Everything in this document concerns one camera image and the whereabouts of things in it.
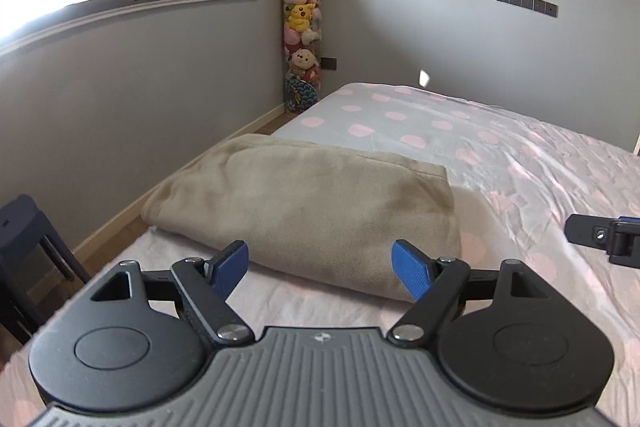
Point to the dark stool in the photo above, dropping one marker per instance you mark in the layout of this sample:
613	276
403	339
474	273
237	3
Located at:
20	227

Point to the bed with pink-dotted sheet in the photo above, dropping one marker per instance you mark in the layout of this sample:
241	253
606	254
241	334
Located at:
500	167

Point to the grey wall switch panel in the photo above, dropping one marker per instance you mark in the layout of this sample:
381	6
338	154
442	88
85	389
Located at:
527	2

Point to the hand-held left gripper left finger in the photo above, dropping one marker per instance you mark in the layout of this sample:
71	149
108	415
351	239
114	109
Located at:
230	269

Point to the beige fleece hoodie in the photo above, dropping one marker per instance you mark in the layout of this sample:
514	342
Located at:
310	202

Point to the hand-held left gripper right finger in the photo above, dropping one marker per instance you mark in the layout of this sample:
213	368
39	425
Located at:
412	269

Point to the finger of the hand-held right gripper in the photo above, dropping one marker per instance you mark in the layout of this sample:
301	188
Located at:
620	242

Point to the clear tube of plush toys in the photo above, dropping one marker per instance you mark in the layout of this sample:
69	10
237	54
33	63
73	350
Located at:
300	57

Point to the dark wall socket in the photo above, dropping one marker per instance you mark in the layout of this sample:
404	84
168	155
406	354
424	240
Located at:
329	63

